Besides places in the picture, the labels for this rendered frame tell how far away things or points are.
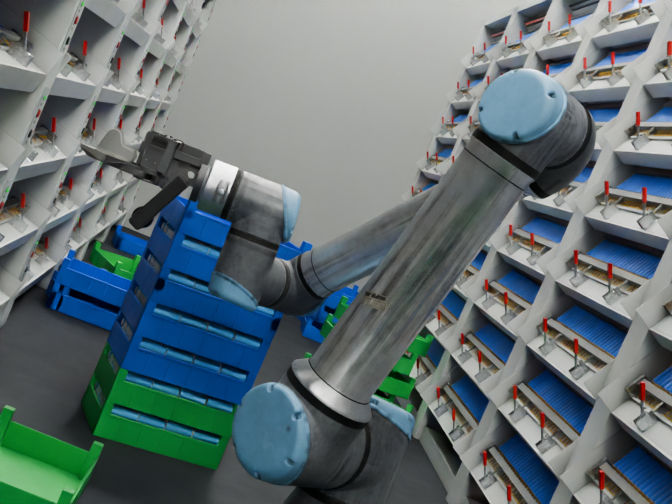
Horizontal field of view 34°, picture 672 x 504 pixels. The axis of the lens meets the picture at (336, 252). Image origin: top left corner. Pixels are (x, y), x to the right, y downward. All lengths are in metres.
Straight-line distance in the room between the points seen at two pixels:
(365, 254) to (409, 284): 0.25
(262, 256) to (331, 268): 0.13
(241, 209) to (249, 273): 0.11
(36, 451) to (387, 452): 0.72
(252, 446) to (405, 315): 0.31
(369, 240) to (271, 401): 0.35
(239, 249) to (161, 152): 0.21
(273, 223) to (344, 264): 0.14
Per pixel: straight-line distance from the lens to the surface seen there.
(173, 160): 1.87
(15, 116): 2.22
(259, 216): 1.83
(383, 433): 1.82
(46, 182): 2.93
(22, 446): 2.21
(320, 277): 1.90
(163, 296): 2.40
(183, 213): 2.38
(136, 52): 3.60
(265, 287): 1.87
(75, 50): 2.91
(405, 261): 1.62
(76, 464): 2.20
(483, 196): 1.60
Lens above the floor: 0.75
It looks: 4 degrees down
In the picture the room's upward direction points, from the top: 23 degrees clockwise
